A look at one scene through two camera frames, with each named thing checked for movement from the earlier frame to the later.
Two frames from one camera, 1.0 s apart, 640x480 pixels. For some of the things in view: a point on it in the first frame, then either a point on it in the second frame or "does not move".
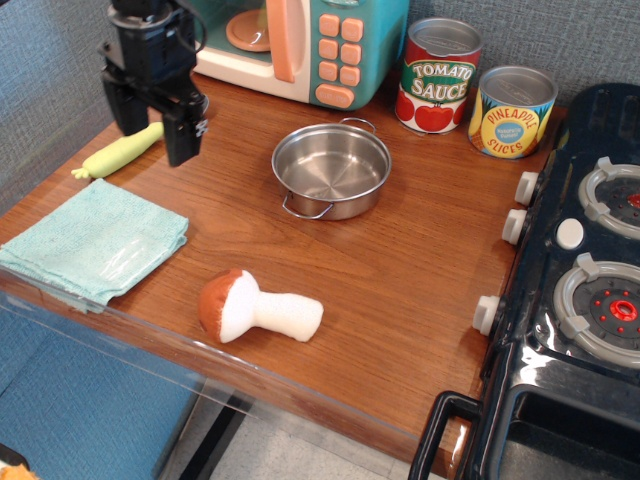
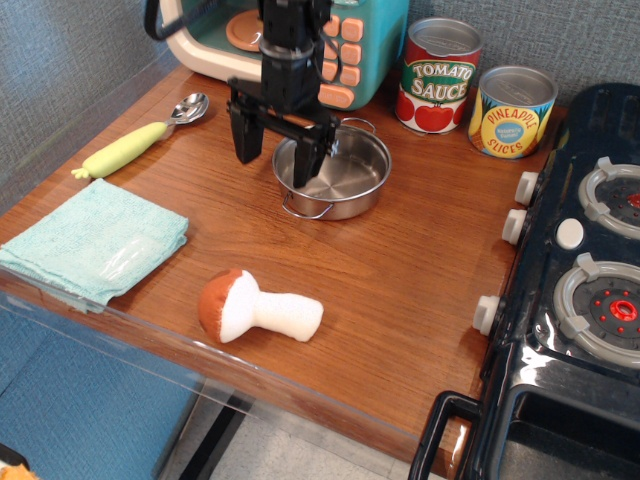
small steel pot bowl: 333,171 does not move
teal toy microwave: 337,54 does not move
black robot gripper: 154,51 → 291,47
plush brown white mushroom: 231,305 does not move
